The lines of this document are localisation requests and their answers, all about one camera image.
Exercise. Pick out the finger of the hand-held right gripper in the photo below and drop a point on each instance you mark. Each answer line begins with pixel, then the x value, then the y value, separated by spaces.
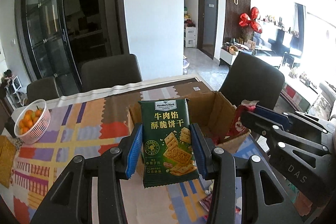
pixel 260 123
pixel 271 114

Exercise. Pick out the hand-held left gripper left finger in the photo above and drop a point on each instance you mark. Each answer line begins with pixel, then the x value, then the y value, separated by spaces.
pixel 134 153

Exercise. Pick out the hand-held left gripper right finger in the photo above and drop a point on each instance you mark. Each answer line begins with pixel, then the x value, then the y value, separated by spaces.
pixel 198 150

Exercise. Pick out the red snack packet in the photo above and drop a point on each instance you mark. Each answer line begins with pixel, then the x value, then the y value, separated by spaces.
pixel 237 121

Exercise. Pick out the dark green cracker packet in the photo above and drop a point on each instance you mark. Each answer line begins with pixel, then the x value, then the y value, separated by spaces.
pixel 168 134

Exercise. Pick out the brown cardboard box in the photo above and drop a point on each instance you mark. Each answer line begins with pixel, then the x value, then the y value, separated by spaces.
pixel 207 111

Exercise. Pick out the coffee table with ornaments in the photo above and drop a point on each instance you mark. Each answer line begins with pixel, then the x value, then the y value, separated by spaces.
pixel 302 90

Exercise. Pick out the black dining chair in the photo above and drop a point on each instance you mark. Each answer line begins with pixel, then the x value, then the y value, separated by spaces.
pixel 252 77

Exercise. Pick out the colourful patterned table mat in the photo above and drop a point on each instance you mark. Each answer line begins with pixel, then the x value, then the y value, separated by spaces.
pixel 86 140

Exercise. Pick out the maroon zigzag snack packet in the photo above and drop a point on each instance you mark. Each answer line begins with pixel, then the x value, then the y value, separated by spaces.
pixel 208 202

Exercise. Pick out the white television cabinet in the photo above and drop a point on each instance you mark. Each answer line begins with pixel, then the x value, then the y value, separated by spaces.
pixel 231 56

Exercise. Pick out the grey dining chair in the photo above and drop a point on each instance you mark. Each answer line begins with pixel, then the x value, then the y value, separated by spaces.
pixel 110 71
pixel 43 88

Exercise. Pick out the clear plastic container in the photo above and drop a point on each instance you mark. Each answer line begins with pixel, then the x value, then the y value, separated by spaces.
pixel 185 66

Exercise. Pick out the red foil balloons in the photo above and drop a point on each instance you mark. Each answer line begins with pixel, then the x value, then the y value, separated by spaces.
pixel 248 20

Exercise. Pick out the white basket of oranges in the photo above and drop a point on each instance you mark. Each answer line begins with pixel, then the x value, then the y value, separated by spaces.
pixel 39 129

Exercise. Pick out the pile of oranges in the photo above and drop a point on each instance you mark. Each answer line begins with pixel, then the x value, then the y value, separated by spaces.
pixel 29 120

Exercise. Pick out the white shelf unit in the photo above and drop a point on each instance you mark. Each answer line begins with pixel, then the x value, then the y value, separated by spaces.
pixel 190 35

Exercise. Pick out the dark hallway door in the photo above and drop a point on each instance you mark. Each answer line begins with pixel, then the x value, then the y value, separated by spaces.
pixel 208 14

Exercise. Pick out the yellow woven tissue box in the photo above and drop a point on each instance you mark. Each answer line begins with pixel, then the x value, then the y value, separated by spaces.
pixel 6 158

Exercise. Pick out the small white toy shelf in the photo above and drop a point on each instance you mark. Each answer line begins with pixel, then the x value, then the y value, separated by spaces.
pixel 11 85

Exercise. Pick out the dark glass sliding door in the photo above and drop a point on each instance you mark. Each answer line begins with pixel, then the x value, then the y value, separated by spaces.
pixel 73 16

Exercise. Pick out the slatted wood wall panel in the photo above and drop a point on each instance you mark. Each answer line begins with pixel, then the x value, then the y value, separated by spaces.
pixel 229 16

